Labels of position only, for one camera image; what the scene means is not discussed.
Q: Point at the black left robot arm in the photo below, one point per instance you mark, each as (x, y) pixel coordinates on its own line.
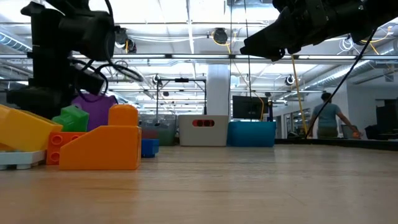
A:
(87, 34)

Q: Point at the red two-stud block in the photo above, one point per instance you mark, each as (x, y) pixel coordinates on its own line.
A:
(150, 134)

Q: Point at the green two-stud block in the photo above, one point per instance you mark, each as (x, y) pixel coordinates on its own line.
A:
(167, 138)

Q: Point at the blue hollow square block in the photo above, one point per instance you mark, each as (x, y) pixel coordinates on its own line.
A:
(150, 148)

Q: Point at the person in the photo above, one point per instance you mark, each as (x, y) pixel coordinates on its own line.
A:
(326, 118)

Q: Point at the black monitor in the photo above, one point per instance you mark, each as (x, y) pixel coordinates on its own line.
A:
(248, 107)

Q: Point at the purple monster-face bucket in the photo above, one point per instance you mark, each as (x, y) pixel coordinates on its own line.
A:
(99, 112)

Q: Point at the teal blue storage bin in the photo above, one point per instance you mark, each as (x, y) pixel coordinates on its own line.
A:
(251, 135)

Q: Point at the yellow sloped block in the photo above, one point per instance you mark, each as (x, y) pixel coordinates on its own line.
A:
(25, 130)

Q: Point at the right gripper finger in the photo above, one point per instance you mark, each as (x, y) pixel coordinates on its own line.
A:
(267, 45)

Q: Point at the black metal table frame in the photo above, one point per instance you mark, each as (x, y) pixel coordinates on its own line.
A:
(342, 144)

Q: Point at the black desk equipment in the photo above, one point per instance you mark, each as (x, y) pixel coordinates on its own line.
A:
(387, 118)

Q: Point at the small orange object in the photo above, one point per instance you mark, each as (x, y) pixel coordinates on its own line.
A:
(356, 134)

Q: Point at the green toy block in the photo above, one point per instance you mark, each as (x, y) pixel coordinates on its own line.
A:
(73, 119)

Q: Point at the black camera stand frame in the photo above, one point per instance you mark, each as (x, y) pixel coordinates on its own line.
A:
(182, 80)

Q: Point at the orange studded brick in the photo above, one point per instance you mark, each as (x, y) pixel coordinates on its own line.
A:
(52, 148)

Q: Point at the white storage bin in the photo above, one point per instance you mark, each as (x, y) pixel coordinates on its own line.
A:
(203, 137)

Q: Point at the grey office chair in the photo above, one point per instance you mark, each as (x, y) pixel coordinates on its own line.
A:
(346, 132)

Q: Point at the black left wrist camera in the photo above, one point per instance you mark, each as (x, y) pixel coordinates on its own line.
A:
(88, 81)

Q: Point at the pale cyan plate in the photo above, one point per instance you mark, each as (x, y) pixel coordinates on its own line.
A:
(18, 157)

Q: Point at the orange stepped single-stud block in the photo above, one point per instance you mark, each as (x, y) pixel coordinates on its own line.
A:
(105, 149)

